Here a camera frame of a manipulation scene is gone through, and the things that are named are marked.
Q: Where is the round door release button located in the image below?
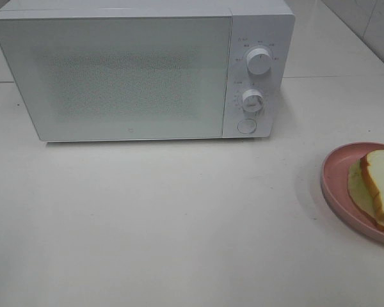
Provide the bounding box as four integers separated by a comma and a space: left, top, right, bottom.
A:
237, 118, 257, 134

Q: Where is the white microwave door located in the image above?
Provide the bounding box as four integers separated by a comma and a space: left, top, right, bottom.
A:
0, 17, 230, 141

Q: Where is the pink round plate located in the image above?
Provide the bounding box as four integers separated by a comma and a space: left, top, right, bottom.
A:
321, 142, 384, 244

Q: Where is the white bread sandwich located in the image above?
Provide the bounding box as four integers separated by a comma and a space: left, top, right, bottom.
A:
348, 150, 384, 232

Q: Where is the lower white dial knob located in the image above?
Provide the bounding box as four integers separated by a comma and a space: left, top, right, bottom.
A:
242, 89, 264, 113

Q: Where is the white dial knob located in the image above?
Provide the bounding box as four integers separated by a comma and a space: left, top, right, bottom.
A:
242, 89, 264, 113
246, 46, 272, 75

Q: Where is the upper white dial knob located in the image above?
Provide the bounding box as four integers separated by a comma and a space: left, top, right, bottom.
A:
246, 46, 272, 75

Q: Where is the white microwave oven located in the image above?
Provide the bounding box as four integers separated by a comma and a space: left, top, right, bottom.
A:
0, 1, 295, 142

